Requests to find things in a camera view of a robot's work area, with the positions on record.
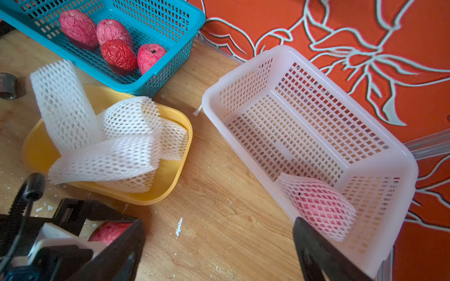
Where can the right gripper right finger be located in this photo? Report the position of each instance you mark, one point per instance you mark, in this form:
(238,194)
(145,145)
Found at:
(320,259)

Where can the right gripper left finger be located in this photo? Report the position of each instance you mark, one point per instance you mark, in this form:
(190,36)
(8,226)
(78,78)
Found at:
(119,261)

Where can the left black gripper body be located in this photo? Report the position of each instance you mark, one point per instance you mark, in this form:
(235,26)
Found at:
(56,263)

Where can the white foam net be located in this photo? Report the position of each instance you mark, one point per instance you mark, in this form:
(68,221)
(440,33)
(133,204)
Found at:
(110,160)
(132,116)
(65,109)
(174,139)

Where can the red apple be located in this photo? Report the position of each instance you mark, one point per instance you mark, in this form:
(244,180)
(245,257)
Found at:
(110,29)
(148,56)

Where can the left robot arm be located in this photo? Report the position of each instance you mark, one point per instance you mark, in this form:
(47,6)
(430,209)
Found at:
(31,190)

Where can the pink plastic basket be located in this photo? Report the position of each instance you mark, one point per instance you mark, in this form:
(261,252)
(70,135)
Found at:
(281,114)

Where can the small grey metal part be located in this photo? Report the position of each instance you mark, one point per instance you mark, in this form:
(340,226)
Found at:
(8,86)

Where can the teal plastic basket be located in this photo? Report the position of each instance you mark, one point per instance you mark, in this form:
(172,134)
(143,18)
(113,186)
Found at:
(171,24)

